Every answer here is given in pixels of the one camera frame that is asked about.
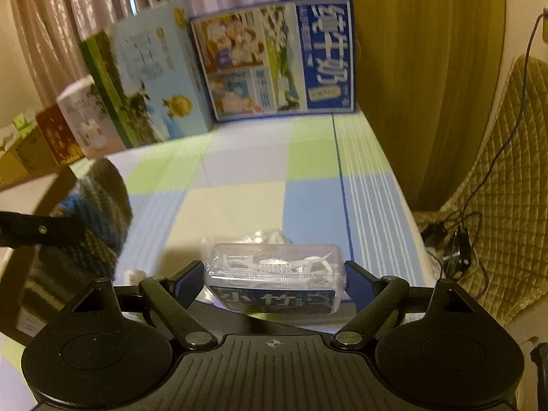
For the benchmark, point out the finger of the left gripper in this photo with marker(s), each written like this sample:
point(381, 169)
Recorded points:
point(18, 230)

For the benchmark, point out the green milk carton box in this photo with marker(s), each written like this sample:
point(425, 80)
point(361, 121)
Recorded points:
point(148, 75)

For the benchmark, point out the checkered tablecloth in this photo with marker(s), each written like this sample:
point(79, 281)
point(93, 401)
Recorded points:
point(319, 180)

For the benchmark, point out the power adapter on chair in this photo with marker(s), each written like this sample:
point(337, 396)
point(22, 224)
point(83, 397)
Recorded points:
point(450, 248)

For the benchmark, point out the blue milk carton box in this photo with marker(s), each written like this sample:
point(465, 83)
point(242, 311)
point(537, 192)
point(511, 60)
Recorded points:
point(279, 58)

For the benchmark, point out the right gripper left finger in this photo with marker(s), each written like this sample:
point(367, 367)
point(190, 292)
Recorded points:
point(110, 347)

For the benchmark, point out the wooden wardrobe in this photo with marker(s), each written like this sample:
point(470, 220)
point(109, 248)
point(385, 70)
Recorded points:
point(426, 78)

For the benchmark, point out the red gift box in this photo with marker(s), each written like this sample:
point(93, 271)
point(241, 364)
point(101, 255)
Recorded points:
point(59, 137)

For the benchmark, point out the cotton swabs bag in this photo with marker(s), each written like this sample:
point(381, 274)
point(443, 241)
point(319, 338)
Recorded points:
point(263, 236)

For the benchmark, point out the dental floss picks box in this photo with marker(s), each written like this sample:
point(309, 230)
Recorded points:
point(276, 278)

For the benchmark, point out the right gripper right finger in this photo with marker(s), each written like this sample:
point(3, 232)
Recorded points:
point(436, 348)

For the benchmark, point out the white humidifier box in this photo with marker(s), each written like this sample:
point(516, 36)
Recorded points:
point(88, 119)

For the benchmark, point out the brown cardboard storage box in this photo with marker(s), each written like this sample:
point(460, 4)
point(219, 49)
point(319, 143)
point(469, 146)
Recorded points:
point(38, 196)

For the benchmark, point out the quilted chair cover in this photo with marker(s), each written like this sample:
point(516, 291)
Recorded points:
point(504, 199)

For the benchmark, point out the patterned knit sock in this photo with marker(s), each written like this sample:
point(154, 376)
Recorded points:
point(100, 202)

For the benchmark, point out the brown cardboard carton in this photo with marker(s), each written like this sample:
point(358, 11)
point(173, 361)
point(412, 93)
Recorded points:
point(25, 154)

